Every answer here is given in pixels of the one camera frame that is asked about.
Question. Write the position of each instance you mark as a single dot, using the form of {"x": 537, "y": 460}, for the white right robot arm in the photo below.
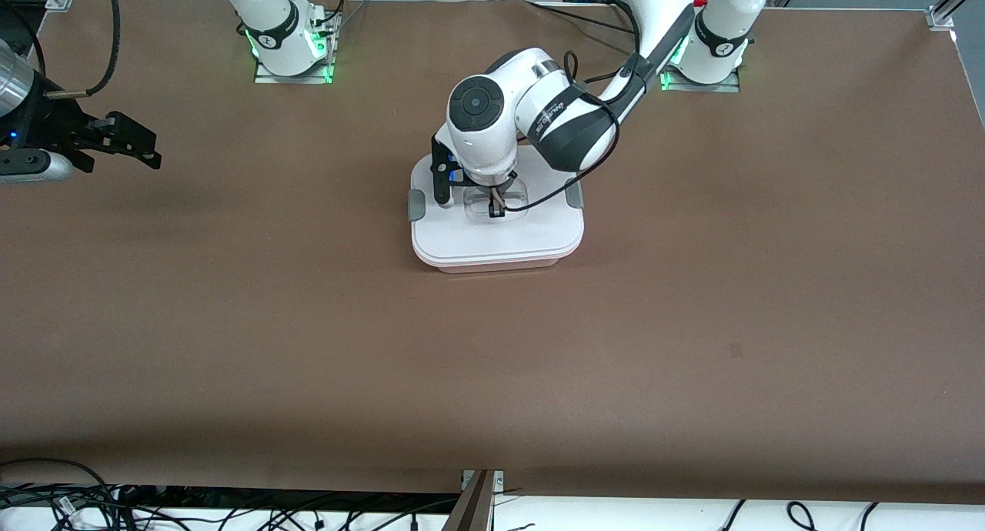
{"x": 269, "y": 23}

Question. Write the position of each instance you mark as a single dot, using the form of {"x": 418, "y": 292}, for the metal table bracket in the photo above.
{"x": 473, "y": 508}

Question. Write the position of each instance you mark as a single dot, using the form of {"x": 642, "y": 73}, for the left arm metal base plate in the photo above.
{"x": 731, "y": 87}

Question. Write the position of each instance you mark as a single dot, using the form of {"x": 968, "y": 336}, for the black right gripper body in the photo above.
{"x": 48, "y": 123}

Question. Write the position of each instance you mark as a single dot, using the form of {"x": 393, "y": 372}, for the pink plastic box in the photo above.
{"x": 492, "y": 268}

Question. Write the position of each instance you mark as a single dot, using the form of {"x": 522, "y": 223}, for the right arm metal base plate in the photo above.
{"x": 265, "y": 75}

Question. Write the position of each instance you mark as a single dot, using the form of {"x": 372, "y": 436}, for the white box lid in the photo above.
{"x": 492, "y": 242}

